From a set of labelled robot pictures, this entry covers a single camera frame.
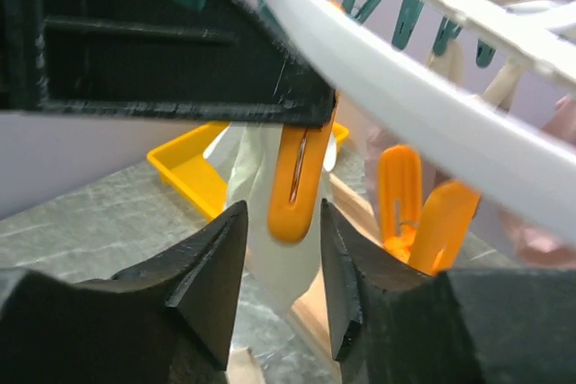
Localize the white round clip hanger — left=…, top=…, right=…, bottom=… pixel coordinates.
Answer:
left=197, top=0, right=576, bottom=246

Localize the wooden clothes rack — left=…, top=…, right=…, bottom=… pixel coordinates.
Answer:
left=229, top=172, right=388, bottom=384

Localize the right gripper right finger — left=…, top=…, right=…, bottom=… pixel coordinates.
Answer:
left=319, top=198, right=576, bottom=384

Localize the yellow plastic bin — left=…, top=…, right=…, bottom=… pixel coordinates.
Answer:
left=148, top=122, right=348, bottom=224

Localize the beige hanging underwear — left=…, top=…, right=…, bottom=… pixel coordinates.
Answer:
left=425, top=40, right=525, bottom=113

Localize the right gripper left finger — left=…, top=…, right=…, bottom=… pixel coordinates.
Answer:
left=1, top=201, right=248, bottom=383

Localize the orange plastic clothes clip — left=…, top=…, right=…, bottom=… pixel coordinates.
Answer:
left=267, top=112, right=335, bottom=245

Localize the pale green hanging underwear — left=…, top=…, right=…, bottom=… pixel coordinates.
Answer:
left=204, top=124, right=337, bottom=311

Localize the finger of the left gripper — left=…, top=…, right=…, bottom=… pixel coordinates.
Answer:
left=1, top=0, right=335, bottom=127

